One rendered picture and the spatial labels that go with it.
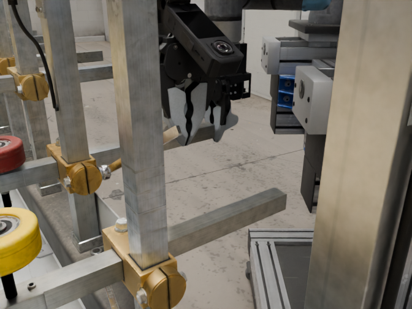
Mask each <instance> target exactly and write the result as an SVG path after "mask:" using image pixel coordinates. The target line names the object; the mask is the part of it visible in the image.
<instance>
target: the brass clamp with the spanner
mask: <svg viewBox="0 0 412 309"><path fill-rule="evenodd" d="M46 149H47V156H48V157H51V156H52V157H53V158H54V159H55V161H56V162H57V166H58V173H59V178H58V180H59V181H60V182H61V184H62V185H63V186H64V187H65V188H66V190H67V191H68V192H69V194H72V193H77V194H79V195H83V196H85V195H88V193H89V194H92V193H94V192H95V191H96V190H97V189H98V188H99V187H100V185H101V183H102V175H101V172H100V171H99V170H98V169H97V165H96V160H95V159H94V158H93V157H92V156H91V155H90V158H89V159H86V160H82V161H77V162H73V163H70V164H68V162H67V161H66V160H65V159H64V158H63V157H62V154H61V147H59V146H56V143H52V144H48V145H46Z"/></svg>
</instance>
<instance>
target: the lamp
mask: <svg viewBox="0 0 412 309"><path fill-rule="evenodd" d="M35 1H36V12H37V16H38V17H39V18H44V19H46V14H45V6H44V0H35ZM7 2H8V5H11V7H12V10H13V14H14V15H15V18H16V20H17V22H18V24H19V26H20V28H21V29H22V30H23V32H24V33H25V34H26V35H27V36H28V37H29V38H30V39H31V40H32V41H33V43H34V45H35V46H36V48H37V49H38V51H39V54H40V57H41V59H42V62H43V64H44V68H45V72H46V75H47V80H48V85H49V88H50V94H51V100H52V104H53V108H54V109H55V111H56V112H57V111H59V107H58V105H57V104H56V99H55V93H54V89H53V84H52V79H51V75H50V71H49V68H48V64H47V61H46V59H45V55H44V53H43V51H42V49H41V47H40V45H39V43H38V41H37V40H36V39H35V38H34V37H33V36H32V35H31V34H30V33H29V32H28V30H27V29H26V28H25V26H24V24H23V23H22V21H21V19H20V16H19V14H18V12H17V8H16V5H18V2H17V0H7Z"/></svg>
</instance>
